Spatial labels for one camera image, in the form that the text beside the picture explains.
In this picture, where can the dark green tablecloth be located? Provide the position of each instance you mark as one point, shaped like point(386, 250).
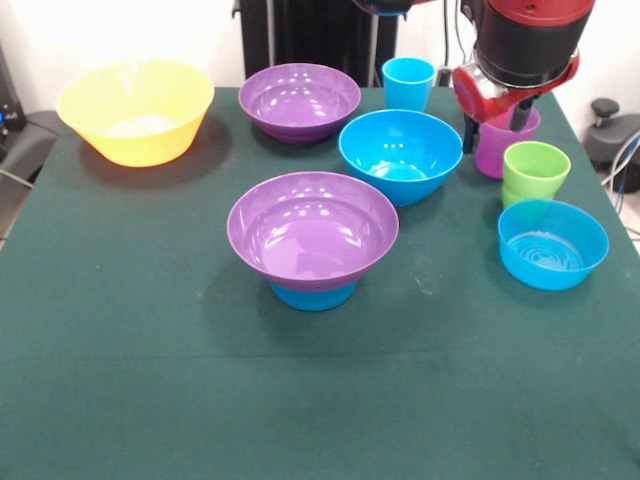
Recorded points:
point(320, 375)

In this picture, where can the yellow bowl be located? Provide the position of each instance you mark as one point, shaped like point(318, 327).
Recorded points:
point(135, 110)

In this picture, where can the green cup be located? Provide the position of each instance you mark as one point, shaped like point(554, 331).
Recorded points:
point(511, 199)
point(536, 172)

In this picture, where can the small blue bowl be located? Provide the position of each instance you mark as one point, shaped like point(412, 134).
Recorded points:
point(550, 250)
point(312, 301)

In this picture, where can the black power strip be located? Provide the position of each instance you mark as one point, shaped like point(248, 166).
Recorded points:
point(444, 77)

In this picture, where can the black knobbed equipment base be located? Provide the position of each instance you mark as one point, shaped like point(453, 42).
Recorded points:
point(610, 140)

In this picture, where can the purple bowl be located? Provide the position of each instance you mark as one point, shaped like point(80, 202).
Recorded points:
point(300, 100)
point(310, 235)

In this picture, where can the black electronic device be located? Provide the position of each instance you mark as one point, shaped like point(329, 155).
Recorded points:
point(10, 90)

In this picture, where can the blue cup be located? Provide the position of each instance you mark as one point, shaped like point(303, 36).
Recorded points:
point(407, 87)

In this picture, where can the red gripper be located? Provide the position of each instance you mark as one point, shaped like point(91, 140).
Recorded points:
point(475, 100)

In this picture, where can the purple cup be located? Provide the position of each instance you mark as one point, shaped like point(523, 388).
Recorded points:
point(492, 155)

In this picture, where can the large deep blue bowl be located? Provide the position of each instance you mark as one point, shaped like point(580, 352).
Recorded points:
point(400, 150)

